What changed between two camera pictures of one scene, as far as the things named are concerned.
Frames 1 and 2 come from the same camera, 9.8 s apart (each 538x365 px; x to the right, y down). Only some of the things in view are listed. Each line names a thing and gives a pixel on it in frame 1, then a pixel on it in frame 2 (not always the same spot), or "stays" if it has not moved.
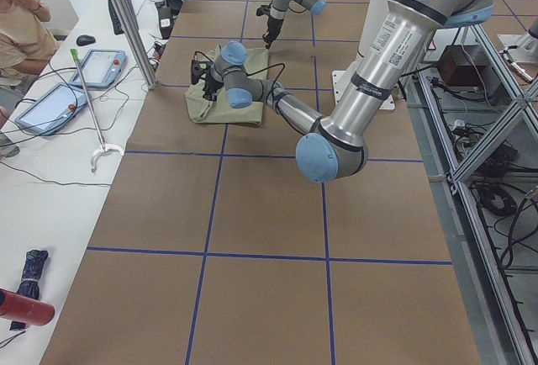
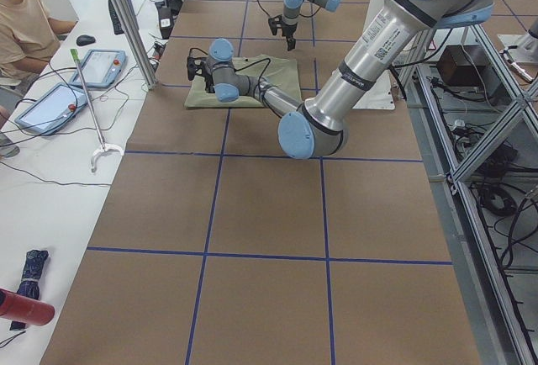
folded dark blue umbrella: (29, 285) stays
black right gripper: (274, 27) → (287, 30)
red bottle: (21, 309) stays
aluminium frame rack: (477, 124) stays
